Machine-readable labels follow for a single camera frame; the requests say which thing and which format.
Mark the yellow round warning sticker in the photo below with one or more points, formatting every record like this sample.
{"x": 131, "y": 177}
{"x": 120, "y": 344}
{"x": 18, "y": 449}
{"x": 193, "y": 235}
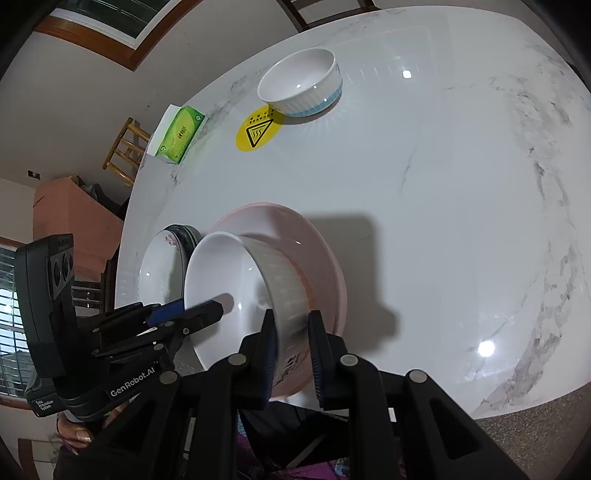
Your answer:
{"x": 258, "y": 136}

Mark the purple patterned clothing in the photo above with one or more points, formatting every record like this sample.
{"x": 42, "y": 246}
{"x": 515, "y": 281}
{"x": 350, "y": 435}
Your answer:
{"x": 286, "y": 461}

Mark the dark slatted wooden chair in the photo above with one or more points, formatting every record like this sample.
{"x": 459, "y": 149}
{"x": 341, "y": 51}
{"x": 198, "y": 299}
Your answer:
{"x": 106, "y": 277}

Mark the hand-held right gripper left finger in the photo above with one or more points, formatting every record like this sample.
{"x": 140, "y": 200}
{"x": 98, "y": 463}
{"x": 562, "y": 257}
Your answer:
{"x": 268, "y": 364}

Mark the small barred window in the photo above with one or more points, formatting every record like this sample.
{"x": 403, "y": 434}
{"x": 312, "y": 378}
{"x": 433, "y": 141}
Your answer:
{"x": 9, "y": 323}

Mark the green tissue pack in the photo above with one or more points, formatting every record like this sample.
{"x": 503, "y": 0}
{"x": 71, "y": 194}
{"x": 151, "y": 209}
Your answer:
{"x": 180, "y": 131}

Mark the white pink-flower plate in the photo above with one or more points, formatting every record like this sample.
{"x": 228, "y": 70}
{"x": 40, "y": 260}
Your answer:
{"x": 159, "y": 272}

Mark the light wooden chair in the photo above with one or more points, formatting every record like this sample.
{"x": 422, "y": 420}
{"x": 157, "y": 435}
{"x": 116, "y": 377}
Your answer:
{"x": 121, "y": 143}

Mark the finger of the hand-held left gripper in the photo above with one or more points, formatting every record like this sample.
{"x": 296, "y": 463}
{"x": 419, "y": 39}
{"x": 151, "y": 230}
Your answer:
{"x": 120, "y": 316}
{"x": 166, "y": 313}

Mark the person's left hand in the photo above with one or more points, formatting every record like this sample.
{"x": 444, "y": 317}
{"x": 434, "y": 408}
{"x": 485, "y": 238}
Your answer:
{"x": 76, "y": 431}

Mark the white bowl blue band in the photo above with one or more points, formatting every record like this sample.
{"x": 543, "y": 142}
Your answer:
{"x": 295, "y": 69}

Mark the white bowl pink print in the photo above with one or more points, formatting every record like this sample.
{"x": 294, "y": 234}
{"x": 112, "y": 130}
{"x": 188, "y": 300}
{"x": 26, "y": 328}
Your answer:
{"x": 221, "y": 277}

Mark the pink cloth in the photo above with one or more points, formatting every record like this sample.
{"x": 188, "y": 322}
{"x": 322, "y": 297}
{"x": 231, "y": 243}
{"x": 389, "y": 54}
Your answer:
{"x": 69, "y": 207}

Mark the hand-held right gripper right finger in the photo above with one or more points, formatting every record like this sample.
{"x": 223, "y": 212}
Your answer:
{"x": 319, "y": 360}

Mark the wooden framed barred window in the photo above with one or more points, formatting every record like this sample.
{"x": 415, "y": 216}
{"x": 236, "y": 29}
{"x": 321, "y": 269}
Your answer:
{"x": 138, "y": 55}

